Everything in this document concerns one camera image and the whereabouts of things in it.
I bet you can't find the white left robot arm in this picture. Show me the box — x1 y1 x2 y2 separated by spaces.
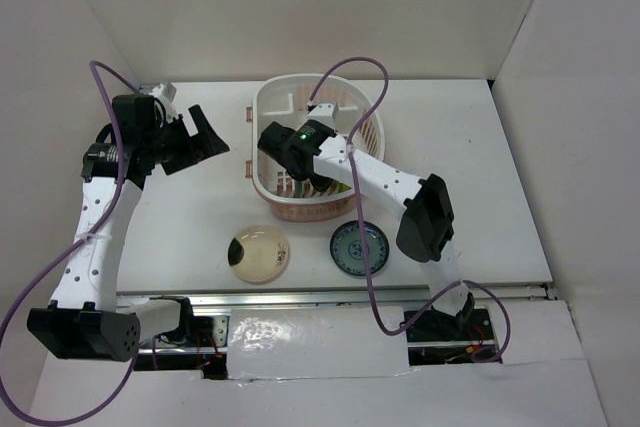
27 94 229 362

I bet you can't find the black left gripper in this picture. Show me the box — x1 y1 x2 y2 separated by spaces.
144 104 228 176

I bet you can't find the white cover sheet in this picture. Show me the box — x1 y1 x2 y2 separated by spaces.
227 306 410 380

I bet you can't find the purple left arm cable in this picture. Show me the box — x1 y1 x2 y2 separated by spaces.
0 60 157 422

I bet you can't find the large blue floral plate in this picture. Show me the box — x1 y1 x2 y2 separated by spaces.
294 181 305 198

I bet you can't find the black glossy plate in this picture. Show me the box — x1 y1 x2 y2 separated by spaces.
310 174 334 193

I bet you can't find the cream translucent plate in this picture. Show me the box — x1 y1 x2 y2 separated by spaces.
227 225 290 284

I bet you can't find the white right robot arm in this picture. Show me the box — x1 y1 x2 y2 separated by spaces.
252 119 454 264

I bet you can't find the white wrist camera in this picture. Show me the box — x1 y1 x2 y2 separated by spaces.
307 103 339 128
140 82 177 103

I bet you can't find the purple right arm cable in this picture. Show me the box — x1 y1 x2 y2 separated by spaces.
306 57 511 364

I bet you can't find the small blue floral plate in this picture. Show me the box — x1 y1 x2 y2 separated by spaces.
329 220 390 278

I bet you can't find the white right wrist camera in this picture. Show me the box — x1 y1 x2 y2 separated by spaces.
307 103 339 128

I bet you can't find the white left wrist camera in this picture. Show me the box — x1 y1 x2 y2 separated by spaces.
140 82 177 103

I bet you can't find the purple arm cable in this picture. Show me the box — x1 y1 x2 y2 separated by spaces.
0 60 157 422
306 57 511 364

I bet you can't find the pink and white dish rack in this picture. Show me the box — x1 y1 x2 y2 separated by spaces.
247 73 372 222

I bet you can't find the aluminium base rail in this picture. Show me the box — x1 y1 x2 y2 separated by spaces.
135 283 558 380

